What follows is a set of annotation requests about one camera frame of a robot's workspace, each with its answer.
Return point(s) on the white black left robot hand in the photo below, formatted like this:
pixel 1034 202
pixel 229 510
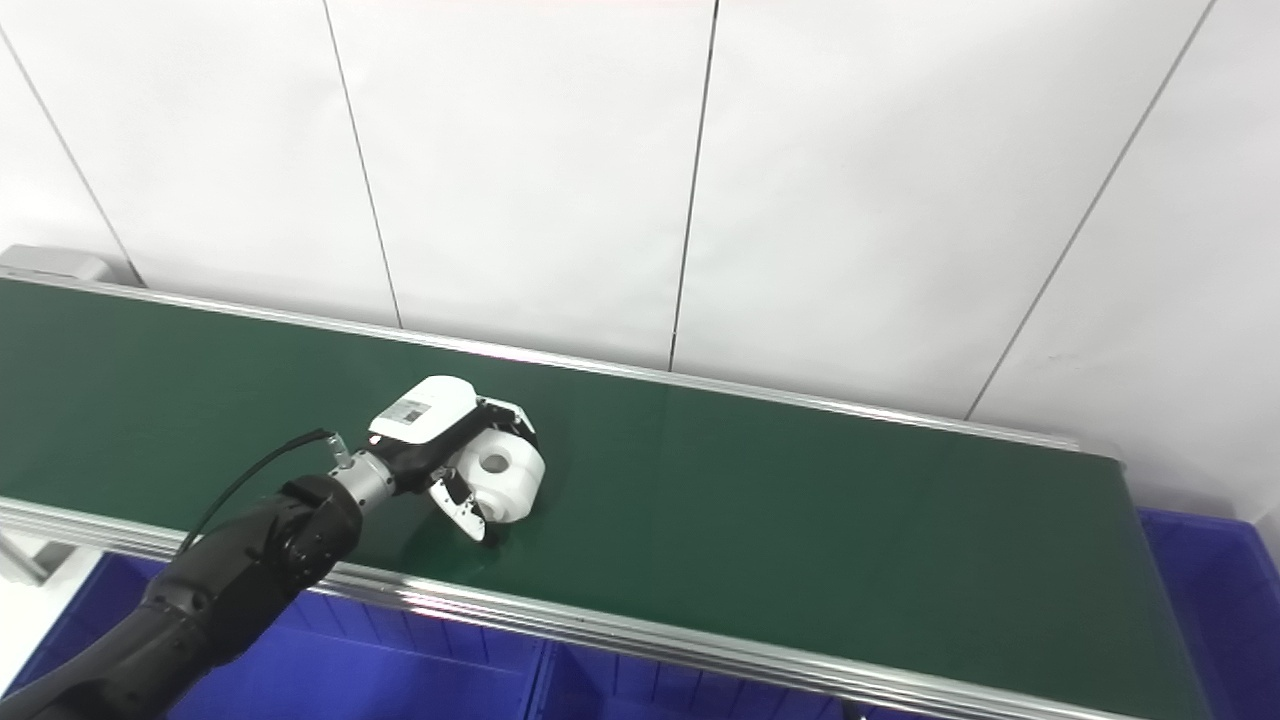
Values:
pixel 425 420

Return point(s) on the white round plastic part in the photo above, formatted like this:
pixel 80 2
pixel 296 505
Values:
pixel 510 480

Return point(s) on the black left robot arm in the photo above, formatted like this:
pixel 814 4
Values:
pixel 230 590

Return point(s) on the blue plastic bin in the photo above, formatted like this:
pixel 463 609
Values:
pixel 1230 620
pixel 380 670
pixel 640 695

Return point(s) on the green conveyor belt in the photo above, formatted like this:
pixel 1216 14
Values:
pixel 800 520
pixel 600 625

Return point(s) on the grey conveyor end housing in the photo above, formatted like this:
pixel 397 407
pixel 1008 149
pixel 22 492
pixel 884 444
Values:
pixel 50 265

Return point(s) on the grey conveyor support leg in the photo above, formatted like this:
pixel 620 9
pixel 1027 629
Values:
pixel 20 560

